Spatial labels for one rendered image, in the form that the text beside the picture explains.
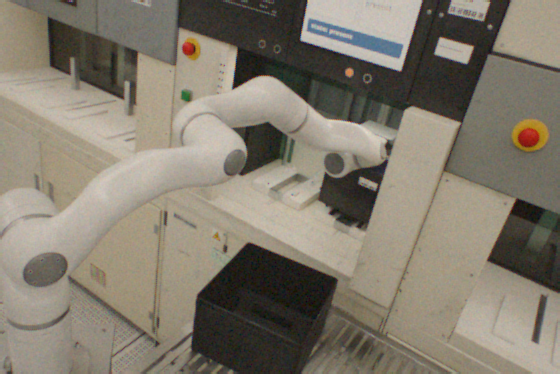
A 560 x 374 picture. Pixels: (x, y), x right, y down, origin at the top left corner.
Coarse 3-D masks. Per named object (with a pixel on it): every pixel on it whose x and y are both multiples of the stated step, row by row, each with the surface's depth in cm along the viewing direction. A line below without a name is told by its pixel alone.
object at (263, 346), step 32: (256, 256) 132; (224, 288) 125; (256, 288) 137; (288, 288) 132; (320, 288) 127; (224, 320) 107; (256, 320) 128; (288, 320) 127; (320, 320) 116; (224, 352) 112; (256, 352) 107; (288, 352) 103
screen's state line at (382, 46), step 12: (312, 24) 118; (324, 24) 116; (324, 36) 117; (336, 36) 115; (348, 36) 114; (360, 36) 112; (372, 36) 110; (372, 48) 111; (384, 48) 110; (396, 48) 108
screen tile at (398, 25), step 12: (384, 0) 106; (396, 0) 105; (408, 0) 104; (360, 12) 110; (372, 12) 109; (408, 12) 104; (360, 24) 111; (372, 24) 110; (384, 24) 108; (396, 24) 107; (408, 24) 105
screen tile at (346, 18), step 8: (312, 0) 116; (320, 0) 115; (328, 0) 114; (352, 0) 110; (312, 8) 116; (320, 8) 115; (328, 8) 114; (336, 8) 113; (344, 8) 112; (352, 8) 111; (328, 16) 115; (336, 16) 114; (344, 16) 113; (352, 16) 112
